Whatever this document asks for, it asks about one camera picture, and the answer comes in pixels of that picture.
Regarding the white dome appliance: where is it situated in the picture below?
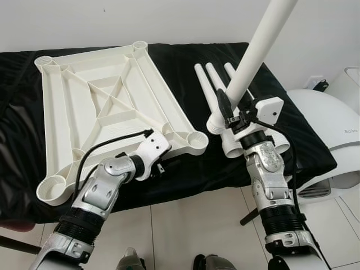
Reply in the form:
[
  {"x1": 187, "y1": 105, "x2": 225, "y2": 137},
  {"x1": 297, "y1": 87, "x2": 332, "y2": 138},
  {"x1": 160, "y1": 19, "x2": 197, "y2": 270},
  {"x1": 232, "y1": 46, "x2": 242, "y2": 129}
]
[{"x1": 287, "y1": 89, "x2": 360, "y2": 199}]

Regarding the grey robot foot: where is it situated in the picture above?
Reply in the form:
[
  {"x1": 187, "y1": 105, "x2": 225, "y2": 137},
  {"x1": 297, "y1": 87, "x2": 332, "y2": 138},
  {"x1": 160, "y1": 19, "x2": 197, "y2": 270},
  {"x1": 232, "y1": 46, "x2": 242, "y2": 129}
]
[
  {"x1": 115, "y1": 247, "x2": 147, "y2": 270},
  {"x1": 193, "y1": 253, "x2": 240, "y2": 270}
]

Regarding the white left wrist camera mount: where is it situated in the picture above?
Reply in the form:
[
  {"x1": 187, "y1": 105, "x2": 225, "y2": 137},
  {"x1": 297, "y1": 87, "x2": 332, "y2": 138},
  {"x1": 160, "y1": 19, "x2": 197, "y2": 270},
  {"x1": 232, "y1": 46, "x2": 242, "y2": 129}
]
[{"x1": 132, "y1": 129, "x2": 172, "y2": 181}]

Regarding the grey right robot foot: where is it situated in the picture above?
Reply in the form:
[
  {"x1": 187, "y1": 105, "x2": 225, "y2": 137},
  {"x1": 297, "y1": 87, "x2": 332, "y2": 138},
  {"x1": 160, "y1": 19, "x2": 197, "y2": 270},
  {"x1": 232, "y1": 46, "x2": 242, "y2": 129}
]
[{"x1": 193, "y1": 253, "x2": 240, "y2": 270}]

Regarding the black metal bed leg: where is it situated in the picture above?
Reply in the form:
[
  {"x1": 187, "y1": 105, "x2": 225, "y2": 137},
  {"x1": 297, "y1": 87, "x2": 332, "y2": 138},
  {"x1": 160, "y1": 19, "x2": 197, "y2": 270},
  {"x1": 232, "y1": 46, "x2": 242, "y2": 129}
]
[
  {"x1": 0, "y1": 235, "x2": 43, "y2": 255},
  {"x1": 240, "y1": 207, "x2": 262, "y2": 226}
]

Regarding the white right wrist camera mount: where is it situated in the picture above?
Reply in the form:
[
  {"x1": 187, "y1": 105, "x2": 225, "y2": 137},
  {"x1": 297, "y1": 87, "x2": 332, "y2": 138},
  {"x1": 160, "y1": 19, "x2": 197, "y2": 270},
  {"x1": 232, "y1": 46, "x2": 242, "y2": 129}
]
[{"x1": 252, "y1": 97, "x2": 285, "y2": 127}]

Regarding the white plastic table top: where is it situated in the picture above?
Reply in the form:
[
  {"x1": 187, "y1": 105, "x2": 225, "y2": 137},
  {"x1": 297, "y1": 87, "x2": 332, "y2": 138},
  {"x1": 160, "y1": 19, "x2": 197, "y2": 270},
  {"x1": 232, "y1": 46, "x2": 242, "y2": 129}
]
[{"x1": 35, "y1": 41, "x2": 210, "y2": 204}]

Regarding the black padded bed cover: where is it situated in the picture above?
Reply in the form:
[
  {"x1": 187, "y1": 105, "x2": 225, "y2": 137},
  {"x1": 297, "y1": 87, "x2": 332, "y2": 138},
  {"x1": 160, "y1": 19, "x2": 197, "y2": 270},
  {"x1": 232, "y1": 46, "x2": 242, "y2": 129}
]
[{"x1": 0, "y1": 42, "x2": 338, "y2": 223}]

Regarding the grey left robot foot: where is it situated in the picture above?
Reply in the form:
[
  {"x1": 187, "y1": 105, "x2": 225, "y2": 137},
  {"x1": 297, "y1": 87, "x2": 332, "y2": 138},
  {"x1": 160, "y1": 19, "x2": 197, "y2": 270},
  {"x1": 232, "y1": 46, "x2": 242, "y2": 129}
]
[{"x1": 115, "y1": 247, "x2": 147, "y2": 270}]

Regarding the wall socket black plug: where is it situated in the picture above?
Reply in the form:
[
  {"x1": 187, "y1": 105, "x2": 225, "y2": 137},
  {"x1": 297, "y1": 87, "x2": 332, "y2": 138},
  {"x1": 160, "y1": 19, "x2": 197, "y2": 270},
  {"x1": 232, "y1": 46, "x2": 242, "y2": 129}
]
[{"x1": 307, "y1": 76, "x2": 330, "y2": 93}]

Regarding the white plastic table leg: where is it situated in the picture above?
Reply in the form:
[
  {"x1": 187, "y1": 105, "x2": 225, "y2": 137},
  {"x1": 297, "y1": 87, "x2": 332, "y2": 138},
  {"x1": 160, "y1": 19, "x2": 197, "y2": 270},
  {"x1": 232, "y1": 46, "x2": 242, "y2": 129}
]
[
  {"x1": 223, "y1": 62, "x2": 291, "y2": 154},
  {"x1": 193, "y1": 63, "x2": 244, "y2": 160},
  {"x1": 206, "y1": 62, "x2": 228, "y2": 99},
  {"x1": 206, "y1": 0, "x2": 299, "y2": 136}
]

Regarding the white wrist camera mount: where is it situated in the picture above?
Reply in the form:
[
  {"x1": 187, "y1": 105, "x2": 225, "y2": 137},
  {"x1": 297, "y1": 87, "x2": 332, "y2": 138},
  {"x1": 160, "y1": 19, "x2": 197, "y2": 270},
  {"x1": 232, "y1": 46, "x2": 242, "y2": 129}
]
[
  {"x1": 132, "y1": 129, "x2": 172, "y2": 181},
  {"x1": 252, "y1": 97, "x2": 285, "y2": 127}
]

